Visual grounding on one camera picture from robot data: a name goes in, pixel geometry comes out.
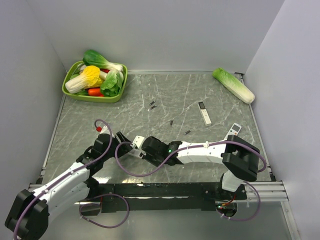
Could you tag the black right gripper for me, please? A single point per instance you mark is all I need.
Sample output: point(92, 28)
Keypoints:
point(147, 157)

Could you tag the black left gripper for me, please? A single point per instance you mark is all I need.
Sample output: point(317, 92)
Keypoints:
point(123, 147)

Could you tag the long white remote control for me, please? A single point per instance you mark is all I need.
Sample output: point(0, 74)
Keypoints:
point(136, 153)

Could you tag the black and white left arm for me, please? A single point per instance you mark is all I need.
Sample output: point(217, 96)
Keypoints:
point(32, 211)

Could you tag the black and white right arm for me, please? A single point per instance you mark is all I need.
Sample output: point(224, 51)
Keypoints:
point(239, 157)

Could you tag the slim white remote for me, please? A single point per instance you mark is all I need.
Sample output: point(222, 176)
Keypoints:
point(204, 114)

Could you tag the small white display remote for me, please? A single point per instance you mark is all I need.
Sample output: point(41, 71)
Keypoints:
point(234, 130)

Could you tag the orange toy carrot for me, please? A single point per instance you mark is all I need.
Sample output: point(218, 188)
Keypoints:
point(94, 92)

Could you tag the green leafy toy lettuce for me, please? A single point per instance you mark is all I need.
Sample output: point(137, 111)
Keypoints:
point(112, 84)

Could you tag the yellow toy napa cabbage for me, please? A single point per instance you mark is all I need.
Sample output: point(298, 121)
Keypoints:
point(91, 77)

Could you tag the red toy pepper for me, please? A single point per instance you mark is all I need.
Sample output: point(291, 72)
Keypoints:
point(105, 70)

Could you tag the green plastic basket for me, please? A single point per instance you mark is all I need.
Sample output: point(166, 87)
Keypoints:
point(75, 70)

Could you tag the toy bok choy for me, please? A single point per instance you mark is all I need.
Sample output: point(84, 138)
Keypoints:
point(94, 58)

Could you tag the green white napa cabbage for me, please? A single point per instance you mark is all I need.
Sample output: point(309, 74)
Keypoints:
point(236, 87)

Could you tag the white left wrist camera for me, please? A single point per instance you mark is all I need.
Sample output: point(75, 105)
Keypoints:
point(103, 130)

